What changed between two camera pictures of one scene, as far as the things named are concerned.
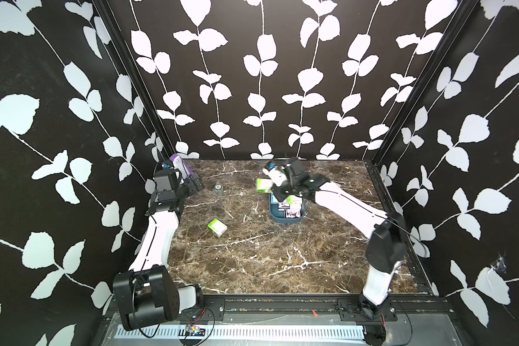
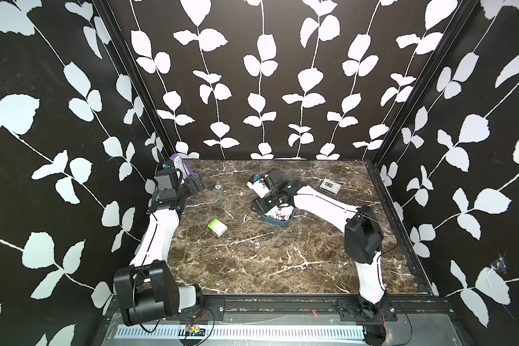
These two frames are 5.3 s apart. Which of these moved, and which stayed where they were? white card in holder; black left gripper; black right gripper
Moved: black right gripper
Stayed: white card in holder; black left gripper
